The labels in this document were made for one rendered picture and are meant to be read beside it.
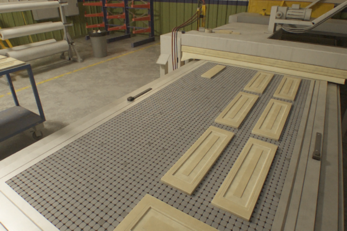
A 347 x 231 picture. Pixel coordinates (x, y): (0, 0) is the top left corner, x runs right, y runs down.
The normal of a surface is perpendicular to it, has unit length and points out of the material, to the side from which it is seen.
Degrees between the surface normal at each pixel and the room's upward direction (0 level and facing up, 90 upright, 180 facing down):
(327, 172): 0
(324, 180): 0
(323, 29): 90
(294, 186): 0
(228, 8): 90
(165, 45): 90
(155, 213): 12
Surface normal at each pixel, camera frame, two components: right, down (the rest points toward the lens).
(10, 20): 0.84, 0.24
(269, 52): -0.54, 0.38
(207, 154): 0.16, -0.83
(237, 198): -0.11, -0.80
